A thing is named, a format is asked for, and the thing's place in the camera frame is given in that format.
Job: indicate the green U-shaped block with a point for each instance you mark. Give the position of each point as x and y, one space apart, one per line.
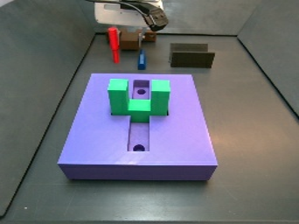
152 104

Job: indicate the brown T-shaped block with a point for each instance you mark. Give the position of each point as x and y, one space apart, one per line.
128 39

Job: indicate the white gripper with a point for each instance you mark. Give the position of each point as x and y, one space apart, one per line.
126 12

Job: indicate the purple base block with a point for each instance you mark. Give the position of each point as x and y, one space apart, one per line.
110 148

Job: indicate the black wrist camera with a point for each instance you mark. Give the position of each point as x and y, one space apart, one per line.
156 19

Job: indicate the blue peg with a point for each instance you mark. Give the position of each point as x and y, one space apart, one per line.
142 63

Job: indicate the black angle bracket fixture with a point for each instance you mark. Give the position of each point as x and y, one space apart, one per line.
191 55

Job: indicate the red peg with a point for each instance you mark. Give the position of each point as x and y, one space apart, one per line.
114 43

